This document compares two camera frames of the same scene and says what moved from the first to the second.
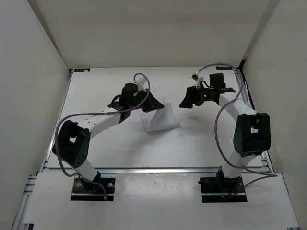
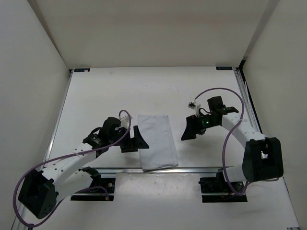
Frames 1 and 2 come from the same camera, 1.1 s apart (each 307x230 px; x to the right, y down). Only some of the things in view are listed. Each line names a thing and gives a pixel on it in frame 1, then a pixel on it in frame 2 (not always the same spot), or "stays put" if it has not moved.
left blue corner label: x=82 y=70 stays put
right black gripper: x=191 y=98 -> x=193 y=127
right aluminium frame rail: x=244 y=85 stays put
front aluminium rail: x=157 y=170 stays put
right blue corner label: x=223 y=68 stays put
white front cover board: x=160 y=201 stays put
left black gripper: x=155 y=105 -> x=134 y=143
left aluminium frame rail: x=50 y=147 stays put
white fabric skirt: x=163 y=119 -> x=155 y=131
